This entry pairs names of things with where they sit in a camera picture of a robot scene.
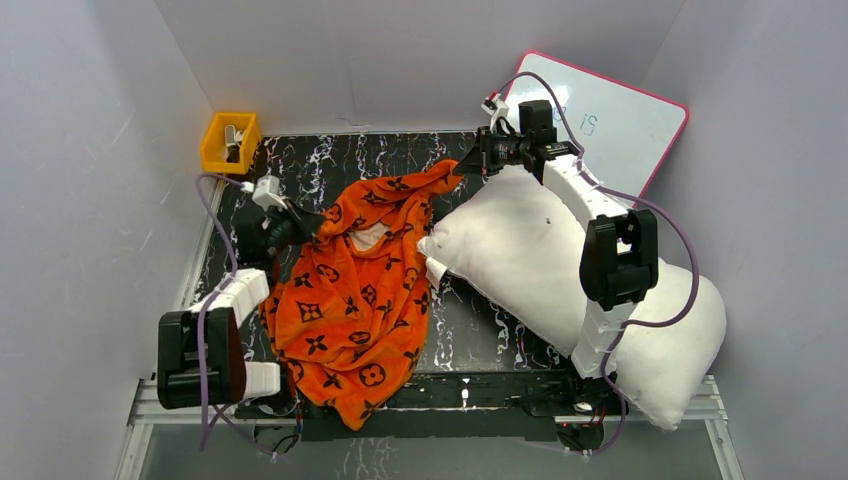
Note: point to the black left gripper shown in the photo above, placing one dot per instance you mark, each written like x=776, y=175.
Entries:
x=298, y=224

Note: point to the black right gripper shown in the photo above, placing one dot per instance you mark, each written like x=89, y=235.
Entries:
x=475, y=162

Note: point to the white pillow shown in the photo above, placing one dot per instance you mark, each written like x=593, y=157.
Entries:
x=519, y=245

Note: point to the orange patterned pillowcase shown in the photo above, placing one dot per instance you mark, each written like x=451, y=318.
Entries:
x=350, y=322

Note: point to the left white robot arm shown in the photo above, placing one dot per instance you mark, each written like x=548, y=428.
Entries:
x=200, y=355

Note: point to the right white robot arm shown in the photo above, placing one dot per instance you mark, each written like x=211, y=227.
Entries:
x=619, y=258

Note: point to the white clips in bin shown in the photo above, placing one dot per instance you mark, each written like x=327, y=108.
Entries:
x=233, y=138

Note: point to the yellow plastic bin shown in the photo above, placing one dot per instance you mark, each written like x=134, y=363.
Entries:
x=212, y=149

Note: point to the pink framed whiteboard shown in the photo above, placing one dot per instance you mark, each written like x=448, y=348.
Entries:
x=626, y=131

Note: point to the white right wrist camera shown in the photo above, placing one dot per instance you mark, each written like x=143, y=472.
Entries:
x=495, y=106

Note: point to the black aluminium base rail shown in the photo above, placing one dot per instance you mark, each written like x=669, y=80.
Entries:
x=528, y=424

